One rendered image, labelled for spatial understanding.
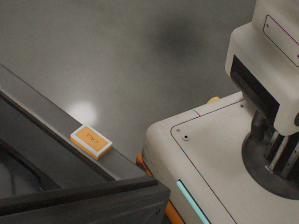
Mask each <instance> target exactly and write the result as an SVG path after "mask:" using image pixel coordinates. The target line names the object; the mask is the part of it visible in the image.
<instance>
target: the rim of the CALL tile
mask: <svg viewBox="0 0 299 224"><path fill-rule="evenodd" d="M85 126H87V127H88V128H90V129H91V130H92V131H94V132H95V133H96V134H97V135H99V136H100V137H101V138H103V139H104V140H106V141H107V142H108V144H107V145H106V146H105V147H103V148H102V149H101V150H100V151H99V152H97V151H95V150H94V149H93V148H91V147H90V146H89V145H87V144H86V143H85V142H84V141H82V140H81V139H80V138H78V137H77V136H76V135H75V134H76V133H77V132H79V131H80V130H81V129H82V128H83V127H85ZM71 137H72V138H73V139H74V140H76V141H77V142H78V143H80V144H81V145H82V146H84V147H85V148H86V149H88V150H89V151H90V152H91V153H93V154H94V155H95V156H97V157H98V156H100V155H101V154H102V153H103V152H104V151H105V150H107V149H108V148H109V147H110V146H111V145H112V144H113V143H112V142H111V141H109V140H108V139H107V138H105V137H104V136H103V135H101V134H100V133H99V132H97V131H96V130H95V129H93V128H92V127H90V126H89V125H88V124H86V123H85V124H84V125H82V126H81V127H80V128H78V129H77V130H76V131H75V132H74V133H72V134H71Z"/></svg>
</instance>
